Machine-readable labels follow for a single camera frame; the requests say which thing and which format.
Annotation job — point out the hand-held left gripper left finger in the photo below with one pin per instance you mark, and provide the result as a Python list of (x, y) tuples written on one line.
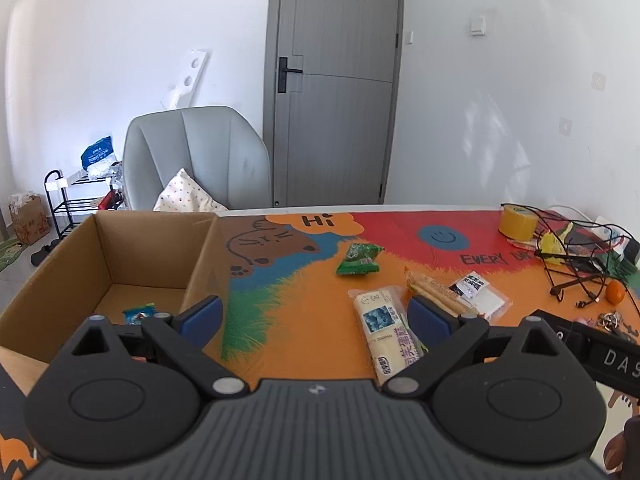
[(202, 322)]

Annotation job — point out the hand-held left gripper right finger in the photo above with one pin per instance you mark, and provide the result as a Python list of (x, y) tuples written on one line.
[(427, 320)]

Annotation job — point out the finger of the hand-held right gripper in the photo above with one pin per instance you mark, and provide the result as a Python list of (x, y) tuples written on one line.
[(557, 327)]

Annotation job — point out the clear breadstick packet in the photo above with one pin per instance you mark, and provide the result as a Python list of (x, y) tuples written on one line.
[(437, 290)]

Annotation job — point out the long white snack packet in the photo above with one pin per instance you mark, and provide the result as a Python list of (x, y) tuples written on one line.
[(382, 330)]

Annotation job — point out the teal snack packet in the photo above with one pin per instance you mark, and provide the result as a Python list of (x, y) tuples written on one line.
[(139, 315)]

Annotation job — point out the cardboard box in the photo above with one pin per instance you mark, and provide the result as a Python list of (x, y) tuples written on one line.
[(145, 250)]

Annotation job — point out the green snack packet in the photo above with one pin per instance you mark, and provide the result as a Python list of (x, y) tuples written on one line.
[(357, 259)]

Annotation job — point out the pink trinket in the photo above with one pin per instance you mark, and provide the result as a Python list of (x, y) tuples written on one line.
[(583, 320)]

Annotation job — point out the bunch of keys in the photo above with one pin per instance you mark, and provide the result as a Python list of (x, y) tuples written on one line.
[(612, 319)]

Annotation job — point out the orange fruit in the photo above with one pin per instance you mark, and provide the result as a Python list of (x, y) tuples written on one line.
[(616, 291)]

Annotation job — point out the yellow packet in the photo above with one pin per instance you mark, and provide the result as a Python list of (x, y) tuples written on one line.
[(552, 245)]

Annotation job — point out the black power adapter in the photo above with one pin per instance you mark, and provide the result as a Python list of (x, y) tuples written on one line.
[(632, 252)]

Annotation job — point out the yellow tape roll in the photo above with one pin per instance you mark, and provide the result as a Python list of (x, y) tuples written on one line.
[(515, 222)]

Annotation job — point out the dotted white pillow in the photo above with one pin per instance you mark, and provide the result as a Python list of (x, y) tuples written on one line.
[(185, 195)]

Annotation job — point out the red object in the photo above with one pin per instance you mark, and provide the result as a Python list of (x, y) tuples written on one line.
[(107, 201)]

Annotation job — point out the grey upholstered chair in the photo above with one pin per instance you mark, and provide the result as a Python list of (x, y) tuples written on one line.
[(210, 160)]

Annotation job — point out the black slipper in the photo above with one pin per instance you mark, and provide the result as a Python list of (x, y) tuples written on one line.
[(54, 244), (41, 257)]

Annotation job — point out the black shoe rack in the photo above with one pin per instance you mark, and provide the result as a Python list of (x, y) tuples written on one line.
[(75, 206)]

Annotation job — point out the small brown carton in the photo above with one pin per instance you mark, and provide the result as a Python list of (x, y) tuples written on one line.
[(30, 222)]

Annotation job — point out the blue plastic bag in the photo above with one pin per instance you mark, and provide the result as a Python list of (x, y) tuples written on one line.
[(97, 152)]

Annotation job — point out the green floor mat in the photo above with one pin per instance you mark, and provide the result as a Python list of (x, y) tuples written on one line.
[(10, 255)]

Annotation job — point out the grey door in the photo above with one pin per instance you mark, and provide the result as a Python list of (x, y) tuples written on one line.
[(340, 135)]

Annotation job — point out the white board with holes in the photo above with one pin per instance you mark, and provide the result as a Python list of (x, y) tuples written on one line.
[(192, 72)]

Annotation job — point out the white wall hook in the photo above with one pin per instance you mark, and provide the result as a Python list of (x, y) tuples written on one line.
[(565, 126), (598, 81)]

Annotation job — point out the white light switch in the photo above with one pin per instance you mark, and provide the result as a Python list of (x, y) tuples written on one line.
[(478, 25)]

